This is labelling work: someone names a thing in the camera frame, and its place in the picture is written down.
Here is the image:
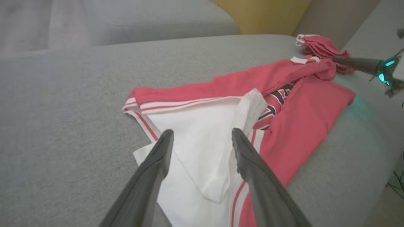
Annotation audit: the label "thin black cable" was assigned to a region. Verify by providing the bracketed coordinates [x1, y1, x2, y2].
[387, 170, 404, 200]

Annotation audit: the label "grey sofa back cushion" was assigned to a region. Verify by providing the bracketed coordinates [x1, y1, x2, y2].
[80, 0, 239, 46]

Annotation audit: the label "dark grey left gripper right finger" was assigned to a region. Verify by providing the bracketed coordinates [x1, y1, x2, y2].
[231, 127, 313, 227]

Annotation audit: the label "red shorts with white stripe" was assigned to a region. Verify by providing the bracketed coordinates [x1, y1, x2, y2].
[296, 34, 355, 74]

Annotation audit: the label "red and white jersey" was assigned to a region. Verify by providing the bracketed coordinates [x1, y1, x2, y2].
[122, 55, 356, 227]

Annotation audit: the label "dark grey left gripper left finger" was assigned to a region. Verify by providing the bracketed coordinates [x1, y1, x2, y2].
[99, 129, 175, 227]

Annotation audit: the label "yellow cushion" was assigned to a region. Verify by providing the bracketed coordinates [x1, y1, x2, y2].
[216, 0, 312, 35]

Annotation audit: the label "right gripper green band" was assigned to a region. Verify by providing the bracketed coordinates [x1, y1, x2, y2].
[331, 47, 404, 97]

